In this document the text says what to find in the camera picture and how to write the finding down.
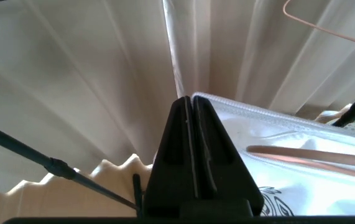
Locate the beige curtain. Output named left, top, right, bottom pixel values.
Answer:
left=0, top=0, right=355, bottom=194

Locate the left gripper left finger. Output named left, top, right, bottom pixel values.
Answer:
left=142, top=95, right=200, bottom=218

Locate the white printed shirt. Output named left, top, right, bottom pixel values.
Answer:
left=191, top=91, right=355, bottom=217

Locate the black clothes rack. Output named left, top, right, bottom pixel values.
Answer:
left=0, top=0, right=355, bottom=218

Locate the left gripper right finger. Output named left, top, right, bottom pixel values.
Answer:
left=192, top=95, right=265, bottom=218

